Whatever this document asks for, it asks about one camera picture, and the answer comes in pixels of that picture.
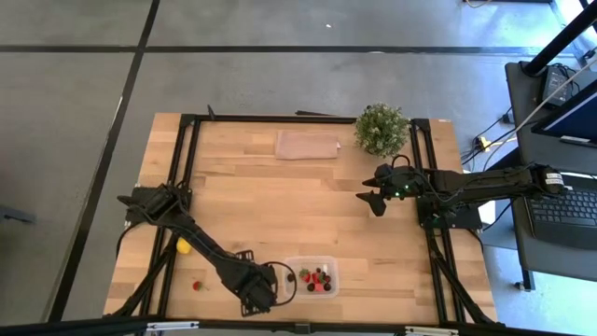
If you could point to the yellow power plug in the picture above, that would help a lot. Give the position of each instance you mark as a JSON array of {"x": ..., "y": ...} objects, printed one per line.
[{"x": 482, "y": 141}]

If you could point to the black aluminium table frame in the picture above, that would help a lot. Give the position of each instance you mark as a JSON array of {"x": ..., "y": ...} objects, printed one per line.
[{"x": 280, "y": 119}]

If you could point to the clear plastic tupperware container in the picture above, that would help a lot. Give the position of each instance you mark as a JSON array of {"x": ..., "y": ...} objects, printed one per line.
[{"x": 298, "y": 294}]

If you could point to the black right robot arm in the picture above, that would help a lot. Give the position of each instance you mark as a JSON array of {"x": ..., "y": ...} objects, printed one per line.
[{"x": 490, "y": 182}]

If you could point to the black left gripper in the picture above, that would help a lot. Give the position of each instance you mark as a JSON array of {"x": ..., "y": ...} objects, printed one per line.
[{"x": 254, "y": 289}]

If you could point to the dark computer monitor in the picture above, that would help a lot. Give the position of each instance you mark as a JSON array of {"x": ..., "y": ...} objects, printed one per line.
[{"x": 573, "y": 116}]

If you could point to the black side table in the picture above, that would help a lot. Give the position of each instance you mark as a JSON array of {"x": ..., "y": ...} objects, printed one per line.
[
  {"x": 550, "y": 261},
  {"x": 527, "y": 149}
]

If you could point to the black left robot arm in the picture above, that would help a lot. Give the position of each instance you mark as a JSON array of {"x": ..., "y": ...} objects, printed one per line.
[{"x": 200, "y": 240}]

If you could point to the silver aluminium bracket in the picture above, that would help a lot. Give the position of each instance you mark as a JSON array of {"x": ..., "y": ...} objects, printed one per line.
[
  {"x": 431, "y": 331},
  {"x": 172, "y": 326}
]

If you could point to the folded beige cloth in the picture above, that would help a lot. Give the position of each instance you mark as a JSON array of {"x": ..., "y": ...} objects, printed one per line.
[{"x": 305, "y": 145}]

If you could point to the black diagonal pole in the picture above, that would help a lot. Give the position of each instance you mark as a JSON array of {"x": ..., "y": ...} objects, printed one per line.
[{"x": 559, "y": 39}]

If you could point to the black horizontal beam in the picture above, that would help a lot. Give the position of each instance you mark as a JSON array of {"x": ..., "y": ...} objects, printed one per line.
[{"x": 298, "y": 328}]

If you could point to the black laptop keyboard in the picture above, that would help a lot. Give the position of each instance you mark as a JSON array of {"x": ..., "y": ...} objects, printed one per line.
[{"x": 564, "y": 219}]

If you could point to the black power adapter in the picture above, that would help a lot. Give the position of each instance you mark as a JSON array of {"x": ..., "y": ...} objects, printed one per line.
[{"x": 557, "y": 86}]

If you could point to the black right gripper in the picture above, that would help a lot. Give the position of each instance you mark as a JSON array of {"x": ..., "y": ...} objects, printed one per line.
[{"x": 396, "y": 182}]

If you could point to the green potted plant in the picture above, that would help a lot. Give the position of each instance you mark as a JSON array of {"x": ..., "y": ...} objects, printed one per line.
[{"x": 381, "y": 130}]

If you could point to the yellow lemon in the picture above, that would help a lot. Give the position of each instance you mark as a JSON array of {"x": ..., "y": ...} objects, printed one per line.
[{"x": 183, "y": 247}]

